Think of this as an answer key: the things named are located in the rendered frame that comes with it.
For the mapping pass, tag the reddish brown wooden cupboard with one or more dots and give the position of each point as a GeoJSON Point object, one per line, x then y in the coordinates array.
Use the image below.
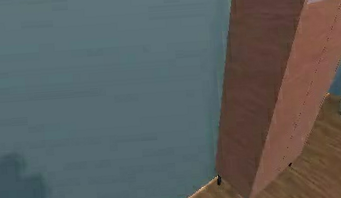
{"type": "Point", "coordinates": [264, 90]}

